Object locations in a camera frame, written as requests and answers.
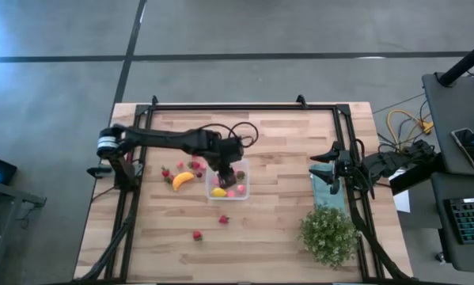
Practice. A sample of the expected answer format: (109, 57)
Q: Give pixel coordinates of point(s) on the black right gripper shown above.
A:
(345, 166)

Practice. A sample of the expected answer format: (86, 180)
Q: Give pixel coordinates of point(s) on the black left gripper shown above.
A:
(228, 152)

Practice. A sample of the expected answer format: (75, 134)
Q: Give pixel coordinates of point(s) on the small pink fruit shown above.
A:
(215, 181)
(180, 164)
(203, 166)

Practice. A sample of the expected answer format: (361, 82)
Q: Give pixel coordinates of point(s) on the red plastic strawberry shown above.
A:
(240, 174)
(165, 172)
(224, 219)
(197, 235)
(195, 164)

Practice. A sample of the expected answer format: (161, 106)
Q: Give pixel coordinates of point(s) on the yellow plastic lemon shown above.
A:
(218, 192)

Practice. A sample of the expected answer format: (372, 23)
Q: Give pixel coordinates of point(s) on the clear plastic tupperware container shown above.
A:
(211, 168)

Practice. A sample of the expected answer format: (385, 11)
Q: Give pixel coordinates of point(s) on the yellow plastic banana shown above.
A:
(182, 180)

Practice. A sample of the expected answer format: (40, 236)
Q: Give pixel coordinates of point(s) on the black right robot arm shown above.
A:
(391, 162)

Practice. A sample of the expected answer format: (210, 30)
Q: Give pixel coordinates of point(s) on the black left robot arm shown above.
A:
(161, 138)

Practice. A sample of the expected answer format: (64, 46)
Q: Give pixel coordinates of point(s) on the teal folded cloth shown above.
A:
(327, 198)

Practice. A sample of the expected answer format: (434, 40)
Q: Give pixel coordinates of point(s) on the green bushy potted plant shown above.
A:
(329, 237)

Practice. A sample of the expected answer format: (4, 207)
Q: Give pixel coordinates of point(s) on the white paper sheet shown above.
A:
(403, 202)

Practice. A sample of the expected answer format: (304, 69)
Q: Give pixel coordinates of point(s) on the black box beside table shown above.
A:
(418, 178)

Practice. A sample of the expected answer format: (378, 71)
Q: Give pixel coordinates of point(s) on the grey side desk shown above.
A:
(446, 118)

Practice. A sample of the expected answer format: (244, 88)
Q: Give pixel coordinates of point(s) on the smartphone in tan case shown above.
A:
(464, 146)

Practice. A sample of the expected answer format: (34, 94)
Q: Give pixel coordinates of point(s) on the small caster wheel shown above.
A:
(440, 257)

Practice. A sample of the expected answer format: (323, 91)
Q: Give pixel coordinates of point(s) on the black backlit keyboard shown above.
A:
(470, 219)

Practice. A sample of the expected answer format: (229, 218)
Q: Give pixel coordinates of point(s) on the black round pole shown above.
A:
(462, 63)

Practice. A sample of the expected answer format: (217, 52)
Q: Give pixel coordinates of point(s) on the grey keyboard desk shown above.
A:
(470, 257)

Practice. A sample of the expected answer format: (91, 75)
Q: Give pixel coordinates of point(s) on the grey metal stand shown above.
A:
(7, 192)

